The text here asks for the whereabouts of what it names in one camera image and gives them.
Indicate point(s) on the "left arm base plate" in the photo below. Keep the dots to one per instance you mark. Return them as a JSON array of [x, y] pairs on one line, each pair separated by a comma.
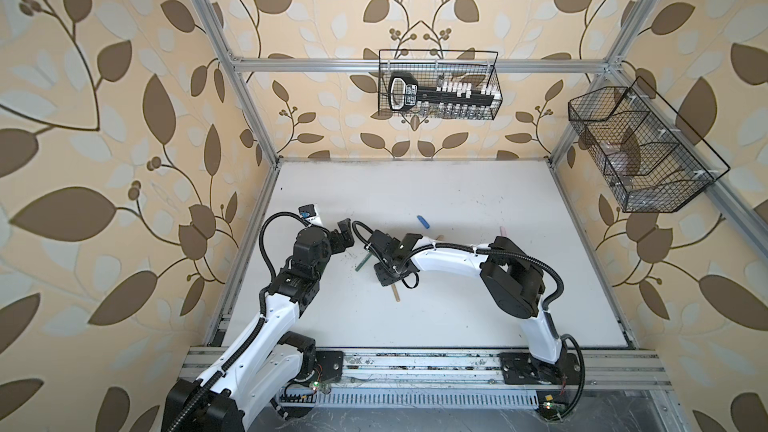
[[321, 366]]

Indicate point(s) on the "black tool in basket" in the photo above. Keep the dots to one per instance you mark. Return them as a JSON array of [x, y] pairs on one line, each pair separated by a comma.
[[405, 92]]

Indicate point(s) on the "beige fountain pen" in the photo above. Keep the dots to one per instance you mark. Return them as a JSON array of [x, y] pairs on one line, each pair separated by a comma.
[[395, 293]]

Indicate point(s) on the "aluminium cage frame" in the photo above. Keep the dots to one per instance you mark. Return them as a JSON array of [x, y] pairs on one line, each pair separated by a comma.
[[692, 284]]

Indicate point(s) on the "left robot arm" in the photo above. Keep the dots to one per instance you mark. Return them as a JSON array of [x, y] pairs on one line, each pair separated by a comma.
[[268, 355]]

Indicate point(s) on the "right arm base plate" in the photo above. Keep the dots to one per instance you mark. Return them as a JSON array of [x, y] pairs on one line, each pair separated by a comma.
[[520, 368]]

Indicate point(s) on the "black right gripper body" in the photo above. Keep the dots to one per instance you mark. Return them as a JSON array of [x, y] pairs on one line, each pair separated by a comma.
[[384, 274]]

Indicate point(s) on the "black wire basket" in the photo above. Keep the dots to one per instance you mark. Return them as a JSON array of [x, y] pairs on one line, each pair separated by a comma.
[[651, 155], [475, 66]]

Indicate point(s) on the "black wire basket right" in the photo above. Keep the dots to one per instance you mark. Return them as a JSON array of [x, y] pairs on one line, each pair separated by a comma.
[[651, 155]]

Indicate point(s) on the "green fountain pen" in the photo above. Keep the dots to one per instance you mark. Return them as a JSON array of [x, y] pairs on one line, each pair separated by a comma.
[[363, 262]]

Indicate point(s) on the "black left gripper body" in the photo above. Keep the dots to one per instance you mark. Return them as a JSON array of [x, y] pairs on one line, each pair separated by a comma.
[[337, 246]]

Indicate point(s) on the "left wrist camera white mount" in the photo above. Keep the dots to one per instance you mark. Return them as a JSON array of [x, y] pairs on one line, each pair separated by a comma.
[[309, 215]]

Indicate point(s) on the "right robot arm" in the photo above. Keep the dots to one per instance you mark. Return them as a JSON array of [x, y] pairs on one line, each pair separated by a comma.
[[520, 285]]

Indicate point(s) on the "black wire basket back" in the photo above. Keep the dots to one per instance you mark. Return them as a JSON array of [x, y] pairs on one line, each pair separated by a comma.
[[475, 66]]

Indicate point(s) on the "blue pen cap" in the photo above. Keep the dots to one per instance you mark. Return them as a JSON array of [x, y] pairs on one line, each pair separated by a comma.
[[424, 222]]

